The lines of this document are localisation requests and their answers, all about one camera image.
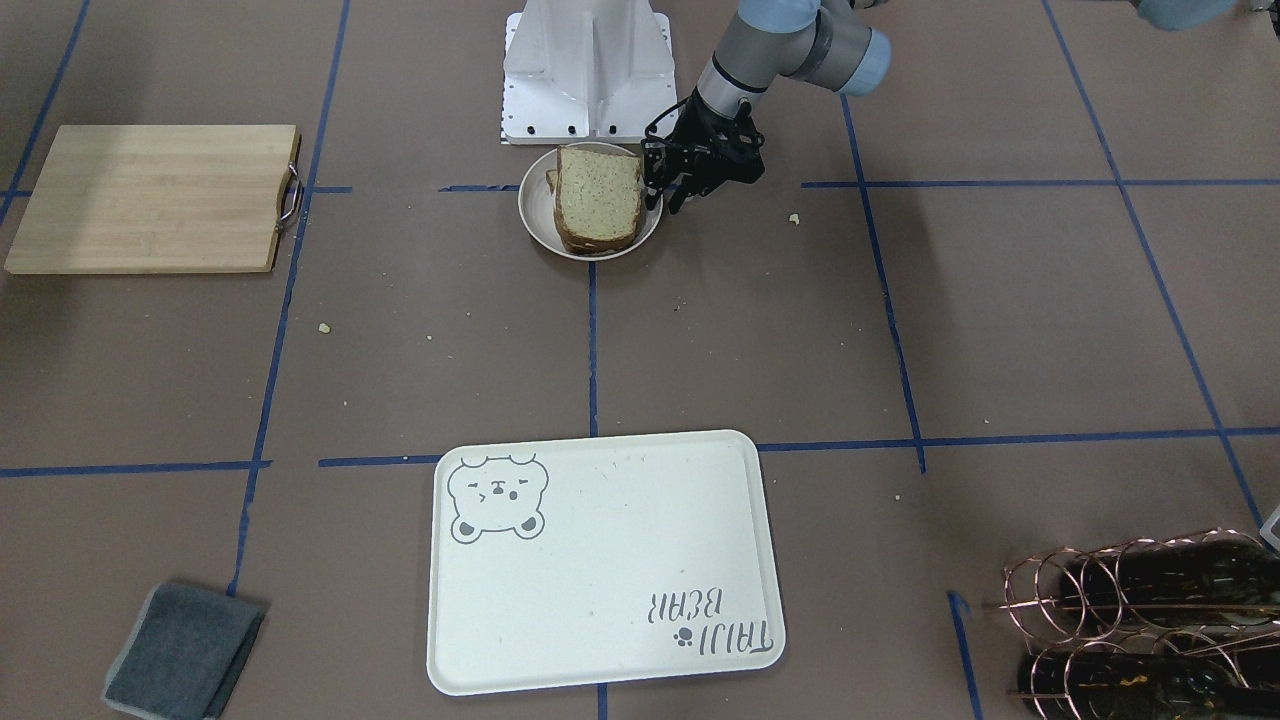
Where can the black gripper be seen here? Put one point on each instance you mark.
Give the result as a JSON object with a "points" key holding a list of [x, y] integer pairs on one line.
{"points": [[692, 124]]}

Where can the bread slice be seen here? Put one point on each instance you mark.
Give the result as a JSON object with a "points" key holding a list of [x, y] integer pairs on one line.
{"points": [[552, 182], [578, 157]]}

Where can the white round plate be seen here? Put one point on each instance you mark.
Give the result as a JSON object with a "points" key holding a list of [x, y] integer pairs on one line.
{"points": [[536, 200]]}

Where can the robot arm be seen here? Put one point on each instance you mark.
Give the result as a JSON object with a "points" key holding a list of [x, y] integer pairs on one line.
{"points": [[822, 43]]}

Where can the cream bear serving tray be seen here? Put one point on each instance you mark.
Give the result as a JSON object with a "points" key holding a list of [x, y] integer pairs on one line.
{"points": [[600, 560]]}

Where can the wooden cutting board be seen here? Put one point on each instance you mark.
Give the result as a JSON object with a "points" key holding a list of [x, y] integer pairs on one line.
{"points": [[159, 200]]}

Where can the folded grey cloth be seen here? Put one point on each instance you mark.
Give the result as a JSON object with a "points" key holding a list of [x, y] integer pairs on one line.
{"points": [[185, 654]]}

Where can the dark green wine bottle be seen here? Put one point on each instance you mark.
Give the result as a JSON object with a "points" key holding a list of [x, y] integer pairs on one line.
{"points": [[1228, 582]]}

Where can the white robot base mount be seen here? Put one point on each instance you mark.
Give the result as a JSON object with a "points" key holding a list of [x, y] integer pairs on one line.
{"points": [[586, 71]]}

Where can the copper wire bottle rack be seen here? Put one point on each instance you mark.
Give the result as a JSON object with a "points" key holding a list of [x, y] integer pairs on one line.
{"points": [[1176, 628]]}

